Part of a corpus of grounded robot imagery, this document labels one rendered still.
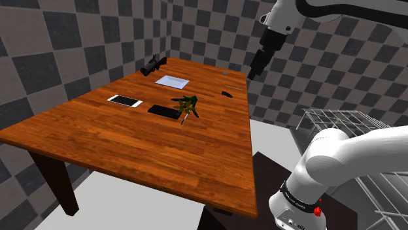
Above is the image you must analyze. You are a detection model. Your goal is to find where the green leafy plant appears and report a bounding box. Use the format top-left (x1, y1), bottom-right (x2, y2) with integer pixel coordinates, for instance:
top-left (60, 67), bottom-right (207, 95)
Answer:
top-left (171, 95), bottom-right (200, 119)

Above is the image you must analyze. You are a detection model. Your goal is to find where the pale blue flat tray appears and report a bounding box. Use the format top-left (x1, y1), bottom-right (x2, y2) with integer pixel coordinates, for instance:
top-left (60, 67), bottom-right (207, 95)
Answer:
top-left (155, 74), bottom-right (190, 90)

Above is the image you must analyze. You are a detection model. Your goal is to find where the black tablet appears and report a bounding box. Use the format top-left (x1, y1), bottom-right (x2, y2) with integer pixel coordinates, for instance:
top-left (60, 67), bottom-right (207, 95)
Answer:
top-left (147, 104), bottom-right (183, 120)

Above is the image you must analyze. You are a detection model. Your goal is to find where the dark robot stand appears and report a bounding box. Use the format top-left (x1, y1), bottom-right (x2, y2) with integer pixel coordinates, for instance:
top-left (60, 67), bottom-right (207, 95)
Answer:
top-left (197, 151), bottom-right (358, 230)

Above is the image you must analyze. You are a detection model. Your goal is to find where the white smartphone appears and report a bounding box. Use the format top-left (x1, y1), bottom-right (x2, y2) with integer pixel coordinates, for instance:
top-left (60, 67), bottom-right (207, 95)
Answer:
top-left (107, 94), bottom-right (144, 108)

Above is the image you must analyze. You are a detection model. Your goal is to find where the brown wooden table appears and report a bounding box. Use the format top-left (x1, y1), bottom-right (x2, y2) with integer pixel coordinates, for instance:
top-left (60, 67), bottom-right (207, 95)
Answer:
top-left (0, 56), bottom-right (258, 220)

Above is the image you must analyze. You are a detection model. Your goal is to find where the grey wire rack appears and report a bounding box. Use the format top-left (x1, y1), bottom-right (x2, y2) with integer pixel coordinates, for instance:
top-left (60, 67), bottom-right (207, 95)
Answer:
top-left (296, 108), bottom-right (408, 230)

